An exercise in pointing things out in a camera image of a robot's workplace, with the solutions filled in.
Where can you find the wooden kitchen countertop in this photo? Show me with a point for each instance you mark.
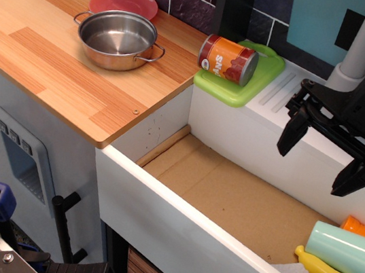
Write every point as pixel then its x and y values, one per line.
pixel 41 53

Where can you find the yellow toy banana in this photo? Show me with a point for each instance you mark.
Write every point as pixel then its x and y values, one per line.
pixel 312 263

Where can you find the white toy sink basin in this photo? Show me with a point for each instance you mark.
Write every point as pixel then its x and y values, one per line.
pixel 200 187

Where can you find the green plastic cutting board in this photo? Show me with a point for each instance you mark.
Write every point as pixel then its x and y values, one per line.
pixel 269 66

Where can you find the black oven door handle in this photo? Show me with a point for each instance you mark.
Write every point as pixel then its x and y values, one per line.
pixel 60 207

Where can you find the white toy bread slice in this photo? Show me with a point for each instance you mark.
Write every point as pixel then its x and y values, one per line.
pixel 290 268

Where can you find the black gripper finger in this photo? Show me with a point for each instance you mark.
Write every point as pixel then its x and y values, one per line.
pixel 294 130
pixel 350 179

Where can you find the stainless steel pot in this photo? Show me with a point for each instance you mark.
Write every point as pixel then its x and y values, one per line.
pixel 118 40

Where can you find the orange toy carrot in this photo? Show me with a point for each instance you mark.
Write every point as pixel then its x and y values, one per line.
pixel 351 224

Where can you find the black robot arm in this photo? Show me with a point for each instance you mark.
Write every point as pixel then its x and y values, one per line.
pixel 340 117

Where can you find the grey oven control panel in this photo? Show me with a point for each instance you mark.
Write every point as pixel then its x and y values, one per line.
pixel 28 160

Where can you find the red plastic plate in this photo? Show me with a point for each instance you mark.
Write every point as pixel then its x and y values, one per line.
pixel 146 8

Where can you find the grey toy faucet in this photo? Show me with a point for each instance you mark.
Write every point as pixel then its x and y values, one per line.
pixel 347 75

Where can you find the orange beans can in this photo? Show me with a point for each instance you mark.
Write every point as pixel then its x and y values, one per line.
pixel 227 59

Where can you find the mint green plastic cup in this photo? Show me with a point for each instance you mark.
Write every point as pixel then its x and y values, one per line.
pixel 340 249

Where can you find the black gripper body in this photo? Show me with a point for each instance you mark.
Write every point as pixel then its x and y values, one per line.
pixel 339 116

